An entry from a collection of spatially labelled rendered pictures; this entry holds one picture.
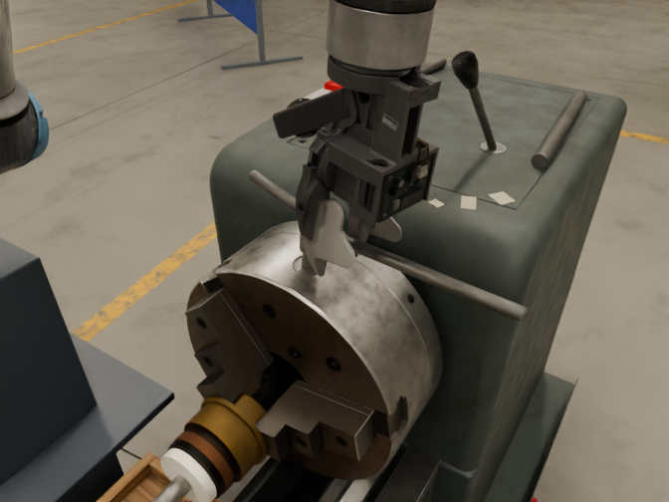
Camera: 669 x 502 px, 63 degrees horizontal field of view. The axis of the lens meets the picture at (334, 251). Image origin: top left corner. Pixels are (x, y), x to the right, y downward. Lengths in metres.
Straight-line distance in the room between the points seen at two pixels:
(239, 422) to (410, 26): 0.42
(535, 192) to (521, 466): 0.73
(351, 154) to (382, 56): 0.08
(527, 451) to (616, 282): 1.63
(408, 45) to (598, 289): 2.43
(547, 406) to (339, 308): 0.94
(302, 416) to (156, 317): 1.90
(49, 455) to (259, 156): 0.65
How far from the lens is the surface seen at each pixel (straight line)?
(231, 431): 0.60
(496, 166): 0.78
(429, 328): 0.65
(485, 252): 0.64
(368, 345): 0.57
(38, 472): 1.12
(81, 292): 2.74
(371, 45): 0.40
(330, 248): 0.49
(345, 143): 0.44
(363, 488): 0.86
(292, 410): 0.62
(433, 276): 0.46
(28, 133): 0.94
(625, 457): 2.14
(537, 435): 1.38
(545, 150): 0.80
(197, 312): 0.63
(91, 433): 1.13
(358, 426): 0.59
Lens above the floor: 1.60
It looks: 36 degrees down
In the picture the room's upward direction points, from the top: straight up
